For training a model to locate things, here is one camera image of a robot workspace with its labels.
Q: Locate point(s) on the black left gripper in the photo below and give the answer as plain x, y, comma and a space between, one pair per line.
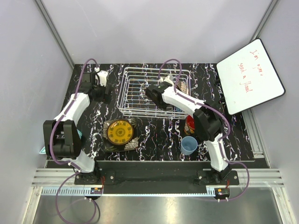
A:
106, 97

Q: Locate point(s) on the blue triangle patterned bowl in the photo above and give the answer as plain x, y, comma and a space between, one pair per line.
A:
177, 109

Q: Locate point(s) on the brown white patterned bowl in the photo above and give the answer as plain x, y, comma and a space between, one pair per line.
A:
181, 86

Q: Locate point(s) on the yellow patterned round plate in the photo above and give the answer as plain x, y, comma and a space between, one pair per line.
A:
120, 132

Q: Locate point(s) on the black floral square plate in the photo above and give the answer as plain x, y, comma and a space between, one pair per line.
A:
132, 145

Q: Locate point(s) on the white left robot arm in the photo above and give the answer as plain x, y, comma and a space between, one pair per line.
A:
61, 138

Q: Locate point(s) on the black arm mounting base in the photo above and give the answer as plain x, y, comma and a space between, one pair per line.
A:
113, 173

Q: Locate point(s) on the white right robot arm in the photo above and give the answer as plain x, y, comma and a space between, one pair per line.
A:
208, 122

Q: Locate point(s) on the black marble pattern mat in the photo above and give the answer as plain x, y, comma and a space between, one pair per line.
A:
159, 139

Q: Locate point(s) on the red interior black mug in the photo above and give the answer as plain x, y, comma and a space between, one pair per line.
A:
189, 127

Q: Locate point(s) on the light blue plastic cup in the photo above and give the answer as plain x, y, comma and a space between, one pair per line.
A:
188, 145

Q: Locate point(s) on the teal white object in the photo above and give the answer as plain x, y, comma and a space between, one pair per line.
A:
43, 151

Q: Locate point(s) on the white dry-erase board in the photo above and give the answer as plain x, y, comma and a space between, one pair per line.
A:
248, 78

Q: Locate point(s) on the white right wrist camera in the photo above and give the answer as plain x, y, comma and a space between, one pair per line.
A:
168, 79

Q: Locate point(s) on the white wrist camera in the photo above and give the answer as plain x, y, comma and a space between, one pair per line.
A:
168, 79
101, 77

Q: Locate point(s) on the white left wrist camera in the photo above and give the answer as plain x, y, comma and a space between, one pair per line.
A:
101, 77

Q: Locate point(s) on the white wire dish rack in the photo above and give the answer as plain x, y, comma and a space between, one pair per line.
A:
139, 96

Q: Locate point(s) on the aluminium frame rail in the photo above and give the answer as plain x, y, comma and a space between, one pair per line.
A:
150, 182

